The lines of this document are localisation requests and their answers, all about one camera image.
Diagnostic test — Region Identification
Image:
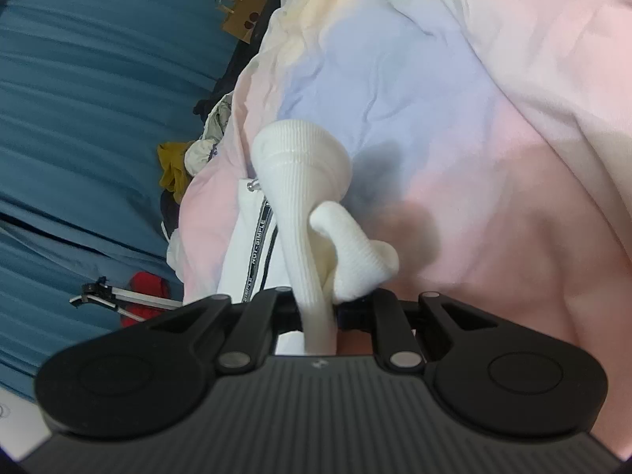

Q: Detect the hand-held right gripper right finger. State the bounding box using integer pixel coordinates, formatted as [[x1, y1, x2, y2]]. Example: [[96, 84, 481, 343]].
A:
[[338, 287, 499, 372]]

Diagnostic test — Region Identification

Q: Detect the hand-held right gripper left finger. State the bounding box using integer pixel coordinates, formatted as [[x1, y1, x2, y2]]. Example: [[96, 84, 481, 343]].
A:
[[145, 286, 302, 373]]

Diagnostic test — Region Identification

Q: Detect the white jacket with black stripes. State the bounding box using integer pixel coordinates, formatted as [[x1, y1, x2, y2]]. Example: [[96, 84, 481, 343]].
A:
[[217, 121, 401, 356]]

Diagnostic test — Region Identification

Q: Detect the red cloth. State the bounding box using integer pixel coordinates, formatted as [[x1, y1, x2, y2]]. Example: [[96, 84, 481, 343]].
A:
[[121, 271, 169, 329]]

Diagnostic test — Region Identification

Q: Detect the black cloth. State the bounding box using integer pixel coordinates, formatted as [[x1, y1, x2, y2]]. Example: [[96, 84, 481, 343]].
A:
[[160, 190, 186, 238]]

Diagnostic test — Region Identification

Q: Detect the mustard yellow cloth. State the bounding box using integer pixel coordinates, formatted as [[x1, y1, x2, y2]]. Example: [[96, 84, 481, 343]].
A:
[[158, 141, 196, 196]]

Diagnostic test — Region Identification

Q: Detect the grey-white crumpled cloth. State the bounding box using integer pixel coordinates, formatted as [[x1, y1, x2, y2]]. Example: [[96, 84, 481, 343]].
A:
[[185, 91, 235, 176]]

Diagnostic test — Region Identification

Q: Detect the blue curtain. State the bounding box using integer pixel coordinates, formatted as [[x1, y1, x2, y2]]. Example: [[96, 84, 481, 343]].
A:
[[0, 212, 183, 406], [0, 0, 258, 258]]

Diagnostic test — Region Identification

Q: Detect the pastel tie-dye blanket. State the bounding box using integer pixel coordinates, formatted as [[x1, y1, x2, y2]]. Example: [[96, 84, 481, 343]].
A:
[[178, 0, 632, 455]]

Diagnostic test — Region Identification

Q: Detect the brown paper bag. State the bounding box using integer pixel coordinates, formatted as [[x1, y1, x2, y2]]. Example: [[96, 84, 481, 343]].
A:
[[216, 0, 270, 43]]

